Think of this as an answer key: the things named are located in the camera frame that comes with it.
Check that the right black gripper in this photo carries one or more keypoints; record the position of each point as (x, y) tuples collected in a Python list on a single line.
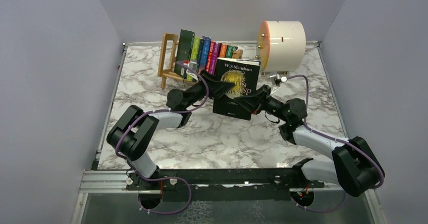
[(253, 103)]

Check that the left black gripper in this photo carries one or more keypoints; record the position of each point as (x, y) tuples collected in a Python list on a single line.
[(217, 87)]

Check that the red 13-storey treehouse book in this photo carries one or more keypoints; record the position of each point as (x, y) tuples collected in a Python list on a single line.
[(209, 56)]

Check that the black bottom book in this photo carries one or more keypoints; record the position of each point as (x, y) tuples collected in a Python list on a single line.
[(244, 74)]

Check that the green 104-storey treehouse book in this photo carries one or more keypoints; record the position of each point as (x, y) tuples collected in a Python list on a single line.
[(229, 52)]

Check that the orange Huckleberry Finn book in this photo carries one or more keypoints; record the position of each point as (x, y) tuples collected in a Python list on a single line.
[(237, 54)]

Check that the orange 78-storey treehouse book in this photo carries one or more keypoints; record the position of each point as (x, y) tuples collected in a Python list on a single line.
[(223, 50)]

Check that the purple 117-storey treehouse book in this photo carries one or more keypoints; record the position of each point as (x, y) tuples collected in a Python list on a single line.
[(214, 56)]

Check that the lime green 65-storey treehouse book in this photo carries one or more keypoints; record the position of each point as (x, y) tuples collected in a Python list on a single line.
[(195, 47)]

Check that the dark green forest cover book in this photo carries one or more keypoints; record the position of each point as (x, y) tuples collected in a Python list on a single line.
[(184, 49)]

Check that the blue sunset cover book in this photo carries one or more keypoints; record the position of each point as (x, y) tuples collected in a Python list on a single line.
[(204, 53)]

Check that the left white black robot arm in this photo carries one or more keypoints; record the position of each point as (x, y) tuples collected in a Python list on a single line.
[(132, 133)]

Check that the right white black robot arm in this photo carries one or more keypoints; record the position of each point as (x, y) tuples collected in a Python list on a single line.
[(351, 162)]

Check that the white cylindrical drum box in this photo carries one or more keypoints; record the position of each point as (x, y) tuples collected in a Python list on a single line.
[(280, 46)]

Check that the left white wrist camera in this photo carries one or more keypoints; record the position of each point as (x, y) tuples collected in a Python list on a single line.
[(191, 73)]

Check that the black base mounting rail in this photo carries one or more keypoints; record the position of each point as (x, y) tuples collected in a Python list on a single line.
[(181, 185)]

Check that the aluminium table frame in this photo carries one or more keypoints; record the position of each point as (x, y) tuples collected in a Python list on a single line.
[(211, 141)]

